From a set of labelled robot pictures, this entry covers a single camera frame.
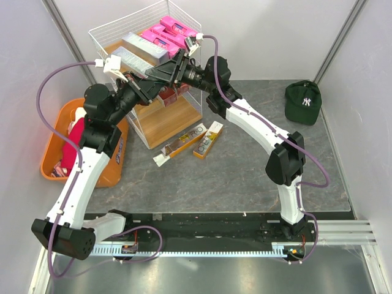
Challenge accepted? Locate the red 3D toothpaste box floor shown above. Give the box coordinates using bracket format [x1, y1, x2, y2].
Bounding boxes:
[157, 88, 178, 107]

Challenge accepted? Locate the silver grey toothpaste box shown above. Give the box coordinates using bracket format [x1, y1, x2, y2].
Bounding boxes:
[112, 47, 154, 78]

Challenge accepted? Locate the red folded cloth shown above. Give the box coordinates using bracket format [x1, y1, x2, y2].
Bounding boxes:
[59, 118, 86, 177]

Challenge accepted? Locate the red 3D toothpaste box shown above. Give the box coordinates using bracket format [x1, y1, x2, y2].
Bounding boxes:
[173, 83, 190, 96]

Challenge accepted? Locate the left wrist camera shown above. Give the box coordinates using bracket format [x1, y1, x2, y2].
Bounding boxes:
[94, 55, 129, 82]

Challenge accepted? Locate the orange silver R&O toothpaste box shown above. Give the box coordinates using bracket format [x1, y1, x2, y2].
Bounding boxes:
[192, 121, 224, 159]

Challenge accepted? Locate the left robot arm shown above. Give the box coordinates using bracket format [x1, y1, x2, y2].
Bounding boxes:
[31, 74, 163, 260]

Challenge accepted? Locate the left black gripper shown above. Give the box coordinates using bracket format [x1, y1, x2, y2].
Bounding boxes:
[108, 70, 165, 126]

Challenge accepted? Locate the silver Protefix toothpaste box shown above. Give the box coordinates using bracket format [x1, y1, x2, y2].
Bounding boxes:
[121, 32, 170, 66]

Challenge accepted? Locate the dark green NY cap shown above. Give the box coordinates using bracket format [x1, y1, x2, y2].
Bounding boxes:
[285, 80, 322, 126]

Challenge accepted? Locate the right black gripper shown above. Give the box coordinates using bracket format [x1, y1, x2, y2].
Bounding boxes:
[145, 48, 214, 94]

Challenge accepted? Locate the white folded cloth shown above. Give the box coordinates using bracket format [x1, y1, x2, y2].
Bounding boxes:
[67, 107, 86, 134]

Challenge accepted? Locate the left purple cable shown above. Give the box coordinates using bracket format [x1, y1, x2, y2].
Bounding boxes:
[36, 61, 99, 279]

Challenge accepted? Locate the orange plastic tub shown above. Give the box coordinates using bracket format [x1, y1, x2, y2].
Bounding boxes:
[40, 98, 129, 188]

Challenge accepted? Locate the white wire wooden shelf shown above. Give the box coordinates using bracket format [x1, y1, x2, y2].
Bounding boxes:
[89, 1, 203, 149]

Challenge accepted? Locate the pink toothpaste box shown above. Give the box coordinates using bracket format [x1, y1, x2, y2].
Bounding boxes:
[150, 24, 186, 49]
[160, 15, 198, 37]
[140, 30, 181, 58]

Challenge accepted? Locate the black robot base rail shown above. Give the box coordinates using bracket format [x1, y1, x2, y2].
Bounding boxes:
[110, 212, 317, 244]

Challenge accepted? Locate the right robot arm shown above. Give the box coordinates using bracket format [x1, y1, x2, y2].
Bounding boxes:
[146, 50, 306, 241]

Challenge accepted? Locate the torn silver R&O toothpaste box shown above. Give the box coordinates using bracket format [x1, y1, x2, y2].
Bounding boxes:
[153, 123, 207, 167]

